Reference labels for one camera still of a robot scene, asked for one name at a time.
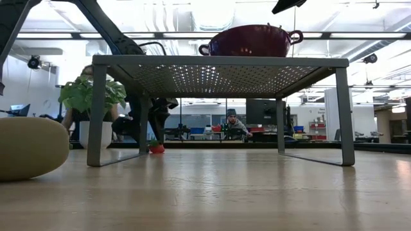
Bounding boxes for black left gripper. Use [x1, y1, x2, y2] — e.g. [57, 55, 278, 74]
[112, 94, 179, 144]

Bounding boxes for potted green plant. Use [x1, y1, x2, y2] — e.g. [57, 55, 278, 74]
[62, 65, 120, 142]

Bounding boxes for red plastic strawberry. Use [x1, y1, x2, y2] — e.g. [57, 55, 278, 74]
[148, 140, 166, 155]

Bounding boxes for white plant pot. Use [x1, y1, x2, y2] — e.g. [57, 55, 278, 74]
[79, 120, 114, 150]

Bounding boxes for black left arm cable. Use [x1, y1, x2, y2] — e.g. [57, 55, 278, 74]
[137, 40, 168, 56]

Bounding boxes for purple metal colander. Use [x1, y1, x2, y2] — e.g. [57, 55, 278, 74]
[198, 22, 304, 58]

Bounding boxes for black aluminium table frame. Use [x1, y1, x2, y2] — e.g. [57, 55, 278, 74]
[69, 141, 411, 155]

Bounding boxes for black overhead crossbar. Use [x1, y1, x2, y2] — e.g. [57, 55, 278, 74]
[15, 31, 411, 40]

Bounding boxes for grey perforated metal shelf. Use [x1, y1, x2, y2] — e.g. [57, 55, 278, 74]
[86, 54, 356, 167]

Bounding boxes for small rack with red bins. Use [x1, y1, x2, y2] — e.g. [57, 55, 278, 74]
[309, 121, 328, 141]

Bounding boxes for black monitor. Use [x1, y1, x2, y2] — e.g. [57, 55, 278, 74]
[245, 98, 286, 126]

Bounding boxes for person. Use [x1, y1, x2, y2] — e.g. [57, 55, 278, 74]
[224, 108, 254, 142]

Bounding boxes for small dark monitor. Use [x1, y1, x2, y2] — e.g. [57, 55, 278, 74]
[8, 103, 31, 118]

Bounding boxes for brown-green kiwi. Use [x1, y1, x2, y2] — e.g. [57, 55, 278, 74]
[0, 117, 70, 183]

